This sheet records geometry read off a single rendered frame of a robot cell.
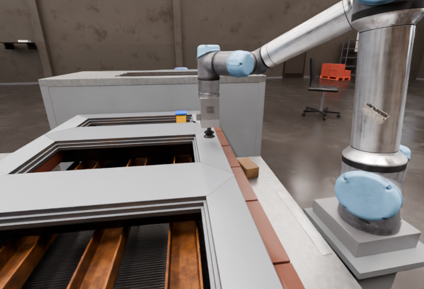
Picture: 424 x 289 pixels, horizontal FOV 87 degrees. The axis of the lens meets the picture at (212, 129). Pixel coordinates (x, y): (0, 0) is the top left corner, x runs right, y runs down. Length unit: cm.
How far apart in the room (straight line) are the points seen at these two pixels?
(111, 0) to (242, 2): 549
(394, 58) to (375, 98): 7
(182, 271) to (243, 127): 104
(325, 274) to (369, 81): 45
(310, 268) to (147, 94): 114
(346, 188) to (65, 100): 141
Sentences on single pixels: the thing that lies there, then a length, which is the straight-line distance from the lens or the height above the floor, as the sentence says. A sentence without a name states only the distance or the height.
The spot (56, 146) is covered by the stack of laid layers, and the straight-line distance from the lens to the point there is 108.
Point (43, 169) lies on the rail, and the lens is 103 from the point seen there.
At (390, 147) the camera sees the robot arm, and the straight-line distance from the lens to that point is 56.
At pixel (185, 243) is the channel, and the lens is 70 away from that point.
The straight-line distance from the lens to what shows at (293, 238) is 74.
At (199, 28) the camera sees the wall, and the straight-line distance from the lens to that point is 1088.
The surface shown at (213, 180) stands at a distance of 63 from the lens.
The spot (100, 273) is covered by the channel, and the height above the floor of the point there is 68.
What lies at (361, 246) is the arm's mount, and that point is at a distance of 74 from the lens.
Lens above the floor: 118
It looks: 19 degrees down
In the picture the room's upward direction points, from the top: straight up
